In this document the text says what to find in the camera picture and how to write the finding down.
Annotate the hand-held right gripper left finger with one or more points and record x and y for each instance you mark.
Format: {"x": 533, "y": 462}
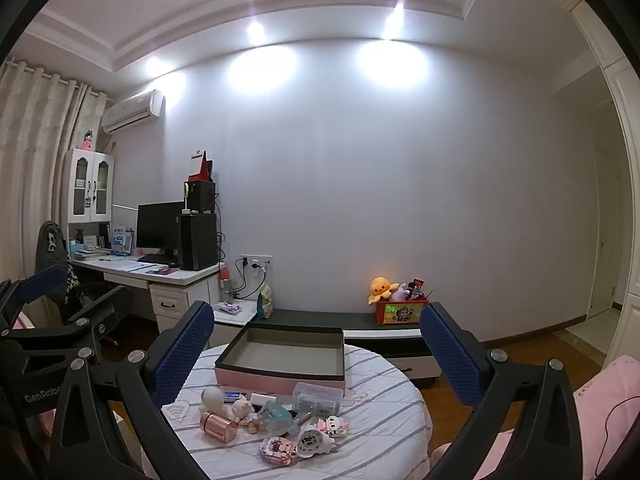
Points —
{"x": 185, "y": 355}

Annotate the pink pig figurine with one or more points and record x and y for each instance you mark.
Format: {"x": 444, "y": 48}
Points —
{"x": 243, "y": 407}

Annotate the pink bedding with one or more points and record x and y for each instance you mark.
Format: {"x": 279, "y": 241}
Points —
{"x": 612, "y": 410}

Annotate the white round-head figurine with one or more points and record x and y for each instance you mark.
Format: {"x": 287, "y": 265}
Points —
{"x": 212, "y": 399}

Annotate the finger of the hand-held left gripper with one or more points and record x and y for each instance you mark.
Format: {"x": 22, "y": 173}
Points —
{"x": 45, "y": 279}
{"x": 107, "y": 310}

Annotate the pink storage box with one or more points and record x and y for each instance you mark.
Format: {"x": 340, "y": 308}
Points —
{"x": 250, "y": 379}

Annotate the black desktop speakers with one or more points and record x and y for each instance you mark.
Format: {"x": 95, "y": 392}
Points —
{"x": 199, "y": 240}

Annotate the orange octopus plush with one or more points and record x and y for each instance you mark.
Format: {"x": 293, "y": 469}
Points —
{"x": 381, "y": 287}

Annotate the pink packet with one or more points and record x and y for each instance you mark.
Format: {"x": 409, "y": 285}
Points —
{"x": 229, "y": 308}

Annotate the black computer monitor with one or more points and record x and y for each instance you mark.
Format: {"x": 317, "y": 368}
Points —
{"x": 160, "y": 225}

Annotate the yellow blue snack bag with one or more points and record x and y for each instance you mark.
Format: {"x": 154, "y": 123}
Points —
{"x": 265, "y": 302}

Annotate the clear plastic case green label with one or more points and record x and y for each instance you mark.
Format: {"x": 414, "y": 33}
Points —
{"x": 317, "y": 400}

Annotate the white side table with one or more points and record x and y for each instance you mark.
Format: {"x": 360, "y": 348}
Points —
{"x": 247, "y": 312}

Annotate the small tan figurine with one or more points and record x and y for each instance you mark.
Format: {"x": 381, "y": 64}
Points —
{"x": 253, "y": 427}

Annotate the small blue card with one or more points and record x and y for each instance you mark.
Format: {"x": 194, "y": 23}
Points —
{"x": 231, "y": 397}

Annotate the white wall outlet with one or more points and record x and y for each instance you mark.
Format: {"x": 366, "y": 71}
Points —
{"x": 256, "y": 262}

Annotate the orange toy box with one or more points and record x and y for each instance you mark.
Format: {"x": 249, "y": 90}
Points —
{"x": 402, "y": 312}

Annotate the clear bottle red cap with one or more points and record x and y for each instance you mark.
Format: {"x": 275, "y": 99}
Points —
{"x": 226, "y": 287}

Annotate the red paper bag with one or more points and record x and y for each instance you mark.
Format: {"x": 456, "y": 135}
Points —
{"x": 204, "y": 170}

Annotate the white air conditioner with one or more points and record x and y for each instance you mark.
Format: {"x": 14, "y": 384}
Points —
{"x": 132, "y": 112}

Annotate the white glass-door cabinet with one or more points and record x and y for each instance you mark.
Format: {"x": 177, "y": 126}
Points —
{"x": 85, "y": 185}

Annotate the rose gold tin can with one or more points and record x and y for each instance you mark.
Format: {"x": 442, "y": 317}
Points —
{"x": 217, "y": 427}

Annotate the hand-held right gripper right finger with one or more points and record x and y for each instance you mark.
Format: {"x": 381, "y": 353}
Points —
{"x": 450, "y": 355}

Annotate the white door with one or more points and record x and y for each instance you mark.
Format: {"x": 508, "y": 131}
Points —
{"x": 606, "y": 240}

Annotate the pink white block toy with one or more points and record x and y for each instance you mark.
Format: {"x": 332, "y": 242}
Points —
{"x": 334, "y": 425}

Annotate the black office chair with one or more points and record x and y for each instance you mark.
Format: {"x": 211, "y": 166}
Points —
{"x": 85, "y": 300}

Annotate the black keyboard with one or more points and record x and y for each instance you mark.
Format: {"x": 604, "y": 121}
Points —
{"x": 157, "y": 260}

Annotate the red black toys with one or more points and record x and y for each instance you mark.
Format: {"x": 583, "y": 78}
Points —
{"x": 419, "y": 287}

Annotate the black speaker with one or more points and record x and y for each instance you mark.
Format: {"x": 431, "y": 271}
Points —
{"x": 202, "y": 196}

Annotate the clear container teal lid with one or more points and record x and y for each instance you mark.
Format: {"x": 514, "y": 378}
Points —
{"x": 275, "y": 412}

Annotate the white charger plug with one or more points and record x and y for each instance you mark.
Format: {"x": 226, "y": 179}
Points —
{"x": 261, "y": 399}

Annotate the pink plush toy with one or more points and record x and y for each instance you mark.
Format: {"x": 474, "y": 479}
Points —
{"x": 401, "y": 292}

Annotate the white round spotted toy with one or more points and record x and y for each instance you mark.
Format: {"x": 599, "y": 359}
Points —
{"x": 312, "y": 441}

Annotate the black white patterned jacket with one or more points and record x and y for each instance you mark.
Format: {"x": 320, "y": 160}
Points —
{"x": 55, "y": 245}

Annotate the pink doll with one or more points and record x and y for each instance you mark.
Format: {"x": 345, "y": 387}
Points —
{"x": 87, "y": 141}

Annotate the cream curtain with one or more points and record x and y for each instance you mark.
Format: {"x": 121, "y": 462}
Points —
{"x": 30, "y": 160}

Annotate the white desk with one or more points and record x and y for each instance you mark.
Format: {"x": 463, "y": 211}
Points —
{"x": 175, "y": 300}

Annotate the blue white box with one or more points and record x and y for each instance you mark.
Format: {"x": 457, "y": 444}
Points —
{"x": 122, "y": 240}

